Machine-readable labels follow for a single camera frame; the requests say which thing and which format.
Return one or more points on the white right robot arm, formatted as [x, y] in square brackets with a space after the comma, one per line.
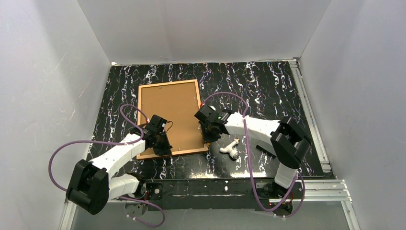
[285, 139]

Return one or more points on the aluminium side rail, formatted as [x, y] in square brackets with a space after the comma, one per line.
[317, 140]

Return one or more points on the wooden picture frame with photo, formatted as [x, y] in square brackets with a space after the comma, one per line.
[176, 102]

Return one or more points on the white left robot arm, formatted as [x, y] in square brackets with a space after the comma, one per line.
[93, 183]

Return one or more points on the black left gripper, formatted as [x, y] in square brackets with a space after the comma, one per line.
[162, 145]

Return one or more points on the aluminium rail base frame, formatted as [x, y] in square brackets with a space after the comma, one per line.
[222, 204]

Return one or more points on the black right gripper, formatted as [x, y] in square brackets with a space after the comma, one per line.
[208, 132]

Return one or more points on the white plastic spray nozzle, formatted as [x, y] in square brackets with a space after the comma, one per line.
[231, 150]

